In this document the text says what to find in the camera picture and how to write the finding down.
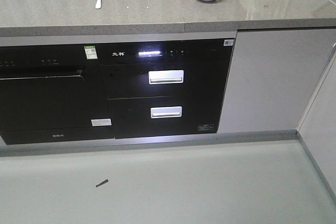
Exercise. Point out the black disinfection cabinet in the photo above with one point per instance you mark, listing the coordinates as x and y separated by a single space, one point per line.
159 88

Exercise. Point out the small black floor debris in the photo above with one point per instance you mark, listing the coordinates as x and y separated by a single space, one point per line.
102 183

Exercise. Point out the black built-in dishwasher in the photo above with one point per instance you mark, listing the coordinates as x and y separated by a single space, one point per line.
52 93

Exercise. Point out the grey corner cabinet door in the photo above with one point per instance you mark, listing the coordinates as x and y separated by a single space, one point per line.
316 129

